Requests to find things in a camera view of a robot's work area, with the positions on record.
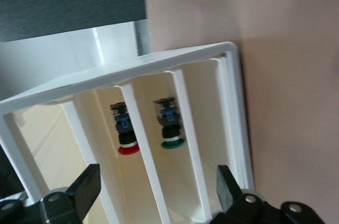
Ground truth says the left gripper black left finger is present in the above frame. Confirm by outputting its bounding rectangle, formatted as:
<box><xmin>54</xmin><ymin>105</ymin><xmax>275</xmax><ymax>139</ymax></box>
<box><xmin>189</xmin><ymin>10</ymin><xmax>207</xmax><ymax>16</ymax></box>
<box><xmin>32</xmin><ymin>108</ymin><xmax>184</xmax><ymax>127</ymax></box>
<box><xmin>39</xmin><ymin>163</ymin><xmax>102</xmax><ymax>224</ymax></box>

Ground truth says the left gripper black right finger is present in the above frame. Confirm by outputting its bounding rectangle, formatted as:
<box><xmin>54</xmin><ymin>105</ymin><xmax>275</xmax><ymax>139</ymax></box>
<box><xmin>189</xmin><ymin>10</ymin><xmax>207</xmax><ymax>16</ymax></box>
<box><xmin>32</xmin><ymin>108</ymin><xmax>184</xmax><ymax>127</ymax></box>
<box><xmin>211</xmin><ymin>165</ymin><xmax>269</xmax><ymax>224</ymax></box>

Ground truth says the red push button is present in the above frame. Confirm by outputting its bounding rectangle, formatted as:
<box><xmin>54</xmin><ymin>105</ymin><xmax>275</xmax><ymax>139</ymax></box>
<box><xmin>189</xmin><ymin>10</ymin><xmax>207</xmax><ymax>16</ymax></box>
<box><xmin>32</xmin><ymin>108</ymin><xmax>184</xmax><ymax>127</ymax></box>
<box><xmin>109</xmin><ymin>102</ymin><xmax>141</xmax><ymax>156</ymax></box>

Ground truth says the green push button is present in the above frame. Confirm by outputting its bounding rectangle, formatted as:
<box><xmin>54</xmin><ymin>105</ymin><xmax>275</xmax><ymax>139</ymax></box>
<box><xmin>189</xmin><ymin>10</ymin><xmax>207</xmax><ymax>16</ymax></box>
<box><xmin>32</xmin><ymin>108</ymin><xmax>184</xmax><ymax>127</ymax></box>
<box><xmin>153</xmin><ymin>97</ymin><xmax>185</xmax><ymax>150</ymax></box>

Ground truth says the white drawer cabinet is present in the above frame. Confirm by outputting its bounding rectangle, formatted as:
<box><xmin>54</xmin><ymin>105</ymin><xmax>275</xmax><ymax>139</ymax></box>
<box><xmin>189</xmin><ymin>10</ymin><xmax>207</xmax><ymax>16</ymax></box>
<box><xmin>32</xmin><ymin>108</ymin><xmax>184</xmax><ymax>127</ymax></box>
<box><xmin>0</xmin><ymin>41</ymin><xmax>255</xmax><ymax>224</ymax></box>

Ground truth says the paper table cover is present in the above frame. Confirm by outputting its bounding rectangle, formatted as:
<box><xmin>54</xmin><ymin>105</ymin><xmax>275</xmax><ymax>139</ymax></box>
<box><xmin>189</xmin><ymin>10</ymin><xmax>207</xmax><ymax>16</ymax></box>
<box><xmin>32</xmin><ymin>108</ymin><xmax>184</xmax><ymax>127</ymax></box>
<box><xmin>144</xmin><ymin>0</ymin><xmax>339</xmax><ymax>224</ymax></box>

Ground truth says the white glossy panel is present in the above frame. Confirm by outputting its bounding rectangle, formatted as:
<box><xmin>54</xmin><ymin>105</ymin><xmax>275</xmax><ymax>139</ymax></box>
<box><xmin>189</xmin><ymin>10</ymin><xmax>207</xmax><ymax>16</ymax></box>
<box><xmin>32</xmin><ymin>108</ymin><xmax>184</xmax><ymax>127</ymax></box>
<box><xmin>0</xmin><ymin>19</ymin><xmax>153</xmax><ymax>100</ymax></box>

